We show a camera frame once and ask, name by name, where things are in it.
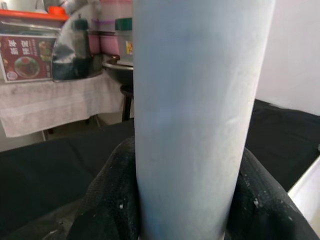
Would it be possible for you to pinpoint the white plastic table top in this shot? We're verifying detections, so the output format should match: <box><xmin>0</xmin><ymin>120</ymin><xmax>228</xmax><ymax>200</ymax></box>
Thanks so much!
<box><xmin>287</xmin><ymin>154</ymin><xmax>320</xmax><ymax>226</ymax></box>

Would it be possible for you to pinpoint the clear plastic storage box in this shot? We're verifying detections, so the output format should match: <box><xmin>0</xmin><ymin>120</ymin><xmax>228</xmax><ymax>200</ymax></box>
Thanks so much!
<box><xmin>116</xmin><ymin>29</ymin><xmax>135</xmax><ymax>62</ymax></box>

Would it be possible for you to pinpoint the pink plastic container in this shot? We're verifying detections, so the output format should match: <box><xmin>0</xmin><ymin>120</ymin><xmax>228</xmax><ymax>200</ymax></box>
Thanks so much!
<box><xmin>88</xmin><ymin>18</ymin><xmax>121</xmax><ymax>56</ymax></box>

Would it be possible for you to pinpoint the pale checkered towel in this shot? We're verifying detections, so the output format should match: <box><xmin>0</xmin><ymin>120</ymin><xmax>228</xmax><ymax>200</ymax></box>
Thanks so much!
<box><xmin>0</xmin><ymin>72</ymin><xmax>126</xmax><ymax>138</ymax></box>

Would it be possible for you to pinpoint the white plastic table leg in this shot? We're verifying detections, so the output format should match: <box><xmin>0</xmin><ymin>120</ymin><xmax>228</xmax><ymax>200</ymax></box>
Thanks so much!
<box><xmin>132</xmin><ymin>0</ymin><xmax>276</xmax><ymax>240</ymax></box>

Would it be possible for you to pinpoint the orange plastic tray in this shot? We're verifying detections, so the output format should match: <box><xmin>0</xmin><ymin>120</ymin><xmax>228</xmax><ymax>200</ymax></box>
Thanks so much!
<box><xmin>0</xmin><ymin>6</ymin><xmax>70</xmax><ymax>22</ymax></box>

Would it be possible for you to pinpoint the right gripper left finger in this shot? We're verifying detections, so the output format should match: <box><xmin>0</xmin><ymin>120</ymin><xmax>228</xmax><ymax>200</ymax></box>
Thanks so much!
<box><xmin>67</xmin><ymin>136</ymin><xmax>141</xmax><ymax>240</ymax></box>

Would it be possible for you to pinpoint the black tablecloth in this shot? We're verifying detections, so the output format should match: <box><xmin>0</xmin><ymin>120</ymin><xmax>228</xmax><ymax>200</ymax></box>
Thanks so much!
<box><xmin>0</xmin><ymin>98</ymin><xmax>320</xmax><ymax>240</ymax></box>

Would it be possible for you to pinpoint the red printed box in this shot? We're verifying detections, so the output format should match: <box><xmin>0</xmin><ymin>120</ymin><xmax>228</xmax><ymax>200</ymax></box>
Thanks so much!
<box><xmin>0</xmin><ymin>34</ymin><xmax>60</xmax><ymax>83</ymax></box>

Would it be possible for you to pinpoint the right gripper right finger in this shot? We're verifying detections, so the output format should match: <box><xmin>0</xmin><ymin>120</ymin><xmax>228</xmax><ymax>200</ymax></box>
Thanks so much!
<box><xmin>224</xmin><ymin>147</ymin><xmax>320</xmax><ymax>240</ymax></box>

